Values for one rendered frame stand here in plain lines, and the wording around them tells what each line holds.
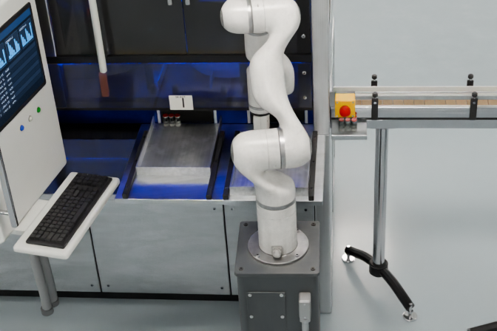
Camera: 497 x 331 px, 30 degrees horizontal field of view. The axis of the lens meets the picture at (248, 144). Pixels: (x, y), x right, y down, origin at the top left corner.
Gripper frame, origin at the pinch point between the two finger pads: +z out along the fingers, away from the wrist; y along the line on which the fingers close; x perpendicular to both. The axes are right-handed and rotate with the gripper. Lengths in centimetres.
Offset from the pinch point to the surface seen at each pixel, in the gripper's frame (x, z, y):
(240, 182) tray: -7.0, 5.7, 13.3
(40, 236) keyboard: -71, 11, 37
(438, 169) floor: 75, 94, -123
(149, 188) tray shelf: -38.2, 5.9, 16.4
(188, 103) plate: -28.3, -7.7, -16.9
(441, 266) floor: 70, 94, -48
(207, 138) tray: -22.1, 5.7, -14.5
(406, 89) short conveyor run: 51, -2, -37
